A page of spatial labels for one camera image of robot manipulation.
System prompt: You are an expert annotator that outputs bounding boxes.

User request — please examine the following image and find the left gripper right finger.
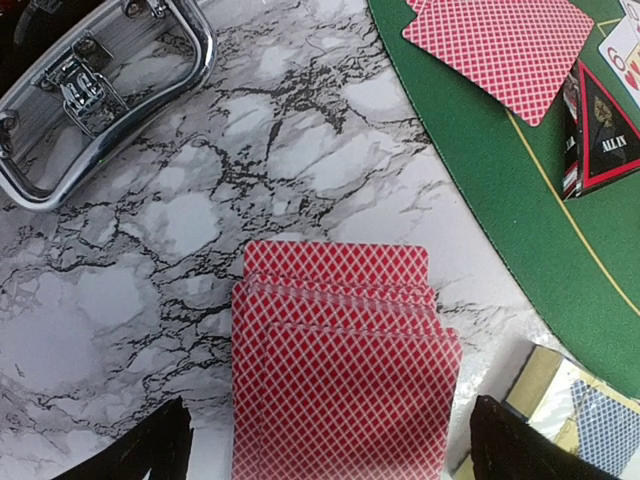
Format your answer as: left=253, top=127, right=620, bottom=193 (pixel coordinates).
left=470, top=395, right=615, bottom=480

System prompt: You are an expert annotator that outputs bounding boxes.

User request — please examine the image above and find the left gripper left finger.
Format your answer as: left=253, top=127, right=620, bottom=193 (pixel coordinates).
left=58, top=397, right=194, bottom=480

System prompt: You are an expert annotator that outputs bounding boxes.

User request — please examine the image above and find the pink playing card deck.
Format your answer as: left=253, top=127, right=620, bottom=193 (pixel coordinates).
left=232, top=240, right=462, bottom=479

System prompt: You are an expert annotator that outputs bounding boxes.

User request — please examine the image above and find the triangular dealer button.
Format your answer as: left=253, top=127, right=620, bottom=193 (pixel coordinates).
left=562, top=60, right=639, bottom=200

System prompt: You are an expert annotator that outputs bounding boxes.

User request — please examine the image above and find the pink card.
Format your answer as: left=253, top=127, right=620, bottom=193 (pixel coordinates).
left=406, top=0, right=430, bottom=15
left=402, top=0, right=594, bottom=127

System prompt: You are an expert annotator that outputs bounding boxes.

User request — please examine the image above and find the face-up card one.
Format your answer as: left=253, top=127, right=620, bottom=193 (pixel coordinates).
left=598, top=17, right=639, bottom=105

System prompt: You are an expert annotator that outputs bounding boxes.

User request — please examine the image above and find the face-up card two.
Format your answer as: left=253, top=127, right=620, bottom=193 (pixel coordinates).
left=619, top=0, right=639, bottom=24

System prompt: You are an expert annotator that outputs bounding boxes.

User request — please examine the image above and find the blue gold card box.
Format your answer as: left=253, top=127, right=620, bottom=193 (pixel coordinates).
left=467, top=341, right=639, bottom=479

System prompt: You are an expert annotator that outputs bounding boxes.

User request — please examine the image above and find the green round poker mat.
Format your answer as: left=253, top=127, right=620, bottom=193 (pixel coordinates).
left=370, top=1, right=639, bottom=397

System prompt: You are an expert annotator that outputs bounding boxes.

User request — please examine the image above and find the aluminium poker chip case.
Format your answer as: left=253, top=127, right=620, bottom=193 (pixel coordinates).
left=1, top=1, right=217, bottom=212

